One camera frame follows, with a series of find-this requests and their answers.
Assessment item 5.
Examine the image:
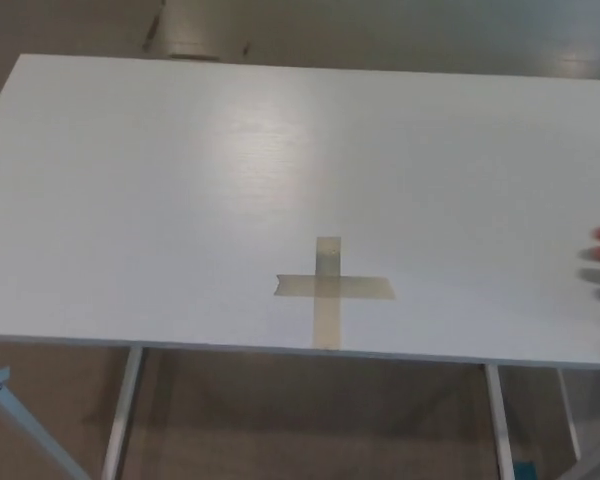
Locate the beige crosswise tape strip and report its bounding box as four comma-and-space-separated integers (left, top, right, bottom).
273, 273, 399, 301

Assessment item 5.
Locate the light blue metal frame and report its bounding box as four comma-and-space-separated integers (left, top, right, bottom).
0, 357, 91, 480

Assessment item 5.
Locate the thin white table leg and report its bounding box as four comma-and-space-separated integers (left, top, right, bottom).
557, 368, 583, 461

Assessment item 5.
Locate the beige lengthwise tape strip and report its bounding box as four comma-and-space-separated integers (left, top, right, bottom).
312, 236, 343, 350

